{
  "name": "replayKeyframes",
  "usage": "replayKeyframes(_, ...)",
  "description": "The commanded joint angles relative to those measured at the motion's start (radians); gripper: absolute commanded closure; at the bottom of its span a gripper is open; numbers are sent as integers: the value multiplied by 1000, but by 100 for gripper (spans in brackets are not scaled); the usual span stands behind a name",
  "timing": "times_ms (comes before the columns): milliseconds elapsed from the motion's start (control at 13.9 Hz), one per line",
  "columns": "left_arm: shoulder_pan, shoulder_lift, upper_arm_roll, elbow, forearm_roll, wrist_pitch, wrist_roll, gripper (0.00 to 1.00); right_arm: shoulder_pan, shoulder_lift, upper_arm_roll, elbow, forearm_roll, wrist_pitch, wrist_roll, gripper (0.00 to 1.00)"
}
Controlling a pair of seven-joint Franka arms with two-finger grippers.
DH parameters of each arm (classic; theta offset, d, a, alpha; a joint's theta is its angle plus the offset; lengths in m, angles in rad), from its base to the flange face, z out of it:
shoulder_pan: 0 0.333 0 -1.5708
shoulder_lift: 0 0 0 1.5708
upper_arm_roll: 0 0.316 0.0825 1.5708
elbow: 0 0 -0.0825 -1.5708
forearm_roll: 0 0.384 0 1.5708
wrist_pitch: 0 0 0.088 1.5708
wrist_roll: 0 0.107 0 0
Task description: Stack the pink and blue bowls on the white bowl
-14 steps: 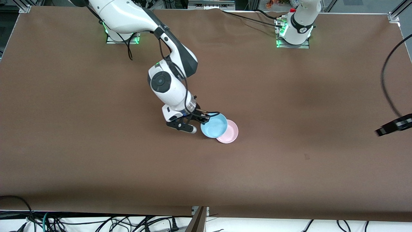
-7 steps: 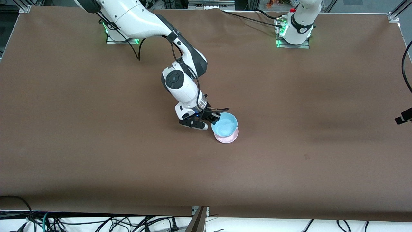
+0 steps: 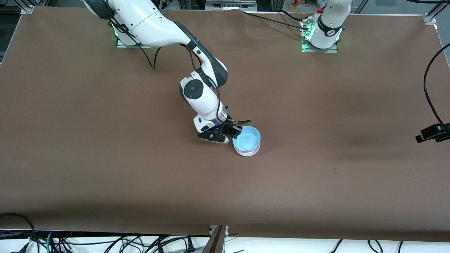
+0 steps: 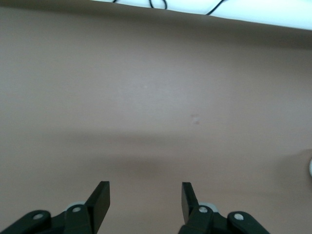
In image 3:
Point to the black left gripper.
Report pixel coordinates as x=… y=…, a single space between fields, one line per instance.
x=429 y=131

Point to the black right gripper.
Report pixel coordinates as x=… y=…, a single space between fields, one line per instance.
x=229 y=129

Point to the light blue bowl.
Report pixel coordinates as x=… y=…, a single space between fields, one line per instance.
x=248 y=138

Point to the pink bowl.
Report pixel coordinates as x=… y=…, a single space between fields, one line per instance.
x=248 y=154

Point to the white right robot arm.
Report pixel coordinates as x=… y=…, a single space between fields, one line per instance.
x=147 y=21

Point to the black plug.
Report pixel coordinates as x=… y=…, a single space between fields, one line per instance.
x=191 y=246

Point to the grey power strip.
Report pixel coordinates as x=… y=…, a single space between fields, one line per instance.
x=230 y=4

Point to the brown table cover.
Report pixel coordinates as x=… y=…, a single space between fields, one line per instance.
x=105 y=140

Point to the orange object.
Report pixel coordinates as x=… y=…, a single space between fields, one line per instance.
x=299 y=3

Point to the aluminium post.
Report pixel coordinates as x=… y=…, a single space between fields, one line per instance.
x=216 y=242

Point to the aluminium corner bracket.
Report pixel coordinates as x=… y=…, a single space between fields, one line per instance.
x=26 y=8
x=430 y=18

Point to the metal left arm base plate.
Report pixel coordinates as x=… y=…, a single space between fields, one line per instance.
x=334 y=50

